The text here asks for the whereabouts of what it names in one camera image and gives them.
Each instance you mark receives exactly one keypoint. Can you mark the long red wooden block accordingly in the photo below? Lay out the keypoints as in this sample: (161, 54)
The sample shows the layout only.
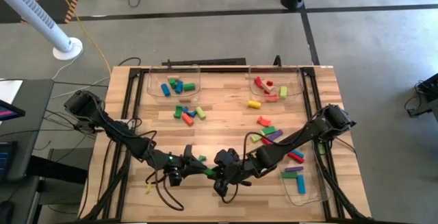
(296, 157)

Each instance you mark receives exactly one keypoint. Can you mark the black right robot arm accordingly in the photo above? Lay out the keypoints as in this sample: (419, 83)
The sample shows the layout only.
(308, 132)

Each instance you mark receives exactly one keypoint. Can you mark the tablet with pink screen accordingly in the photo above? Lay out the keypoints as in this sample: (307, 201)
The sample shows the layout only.
(8, 111)

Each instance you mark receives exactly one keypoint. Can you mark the long blue wooden block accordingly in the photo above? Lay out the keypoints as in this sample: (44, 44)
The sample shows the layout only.
(298, 153)

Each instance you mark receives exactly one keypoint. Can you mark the red arch block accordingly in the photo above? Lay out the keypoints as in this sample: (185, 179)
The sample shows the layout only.
(258, 81)
(272, 98)

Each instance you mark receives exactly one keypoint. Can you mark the lime green wooden cylinder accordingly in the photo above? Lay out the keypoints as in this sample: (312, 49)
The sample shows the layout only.
(201, 113)

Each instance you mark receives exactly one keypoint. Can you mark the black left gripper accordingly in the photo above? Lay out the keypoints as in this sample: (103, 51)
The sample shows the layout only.
(174, 164)

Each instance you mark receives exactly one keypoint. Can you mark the black loop-shaped bracket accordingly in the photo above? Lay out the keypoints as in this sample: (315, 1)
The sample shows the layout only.
(276, 58)

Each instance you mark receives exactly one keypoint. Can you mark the small lime green block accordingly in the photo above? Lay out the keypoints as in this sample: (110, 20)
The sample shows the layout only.
(256, 137)

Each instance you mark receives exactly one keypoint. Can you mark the clear plastic bin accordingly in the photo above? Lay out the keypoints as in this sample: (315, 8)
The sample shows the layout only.
(294, 198)
(294, 76)
(152, 95)

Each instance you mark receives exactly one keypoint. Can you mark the small red wooden block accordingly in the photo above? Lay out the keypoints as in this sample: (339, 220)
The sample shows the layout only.
(187, 118)

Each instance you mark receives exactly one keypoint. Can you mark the white tower fan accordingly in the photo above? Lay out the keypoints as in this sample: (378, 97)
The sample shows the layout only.
(34, 15)

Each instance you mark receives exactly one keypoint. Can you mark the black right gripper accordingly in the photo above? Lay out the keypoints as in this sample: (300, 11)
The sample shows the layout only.
(239, 174)

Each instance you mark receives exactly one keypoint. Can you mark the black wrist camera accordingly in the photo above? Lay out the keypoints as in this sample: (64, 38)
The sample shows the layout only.
(176, 178)
(226, 157)

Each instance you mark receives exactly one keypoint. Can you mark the small yellow tag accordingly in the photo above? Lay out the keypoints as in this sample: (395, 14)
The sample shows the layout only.
(148, 188)

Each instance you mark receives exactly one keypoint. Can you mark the natural wood block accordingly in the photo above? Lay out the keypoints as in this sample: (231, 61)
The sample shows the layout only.
(267, 87)
(184, 98)
(173, 77)

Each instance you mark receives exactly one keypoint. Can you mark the small blue arch block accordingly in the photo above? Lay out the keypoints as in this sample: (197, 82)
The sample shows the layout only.
(190, 112)

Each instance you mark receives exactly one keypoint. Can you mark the black power strip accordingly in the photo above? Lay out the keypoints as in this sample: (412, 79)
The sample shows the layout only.
(205, 61)

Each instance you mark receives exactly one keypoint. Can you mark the yellow wooden cylinder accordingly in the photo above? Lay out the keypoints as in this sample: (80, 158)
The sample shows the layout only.
(254, 104)

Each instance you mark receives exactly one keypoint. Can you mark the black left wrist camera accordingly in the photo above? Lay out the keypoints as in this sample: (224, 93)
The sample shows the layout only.
(176, 178)

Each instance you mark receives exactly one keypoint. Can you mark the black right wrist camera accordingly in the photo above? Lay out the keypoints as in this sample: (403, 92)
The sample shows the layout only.
(226, 157)

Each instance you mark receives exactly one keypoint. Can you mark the white paper sheet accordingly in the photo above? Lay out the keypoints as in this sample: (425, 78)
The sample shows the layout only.
(8, 92)

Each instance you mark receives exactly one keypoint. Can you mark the black console with cyan lights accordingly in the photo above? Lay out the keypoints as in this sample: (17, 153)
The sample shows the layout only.
(7, 162)

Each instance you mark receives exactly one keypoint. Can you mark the dark grey side desk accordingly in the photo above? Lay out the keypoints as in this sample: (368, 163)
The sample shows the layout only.
(34, 114)

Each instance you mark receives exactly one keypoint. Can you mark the red wooden cylinder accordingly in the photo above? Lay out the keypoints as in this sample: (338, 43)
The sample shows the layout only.
(266, 141)

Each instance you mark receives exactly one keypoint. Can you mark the black electronics box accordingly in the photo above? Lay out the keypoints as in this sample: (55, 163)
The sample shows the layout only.
(429, 87)

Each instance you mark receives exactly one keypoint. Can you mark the orange-red wooden block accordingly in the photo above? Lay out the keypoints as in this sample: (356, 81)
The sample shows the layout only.
(263, 121)

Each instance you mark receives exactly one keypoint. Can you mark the lime green wooden block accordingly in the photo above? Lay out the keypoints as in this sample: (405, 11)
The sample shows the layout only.
(283, 91)

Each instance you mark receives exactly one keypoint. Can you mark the long green wooden block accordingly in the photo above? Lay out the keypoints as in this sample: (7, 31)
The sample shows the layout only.
(268, 130)
(189, 87)

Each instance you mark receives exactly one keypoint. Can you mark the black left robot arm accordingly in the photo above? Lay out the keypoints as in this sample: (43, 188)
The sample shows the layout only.
(116, 129)

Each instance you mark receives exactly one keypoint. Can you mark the blue wooden cylinder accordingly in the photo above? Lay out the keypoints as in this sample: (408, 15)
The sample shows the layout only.
(179, 87)
(165, 89)

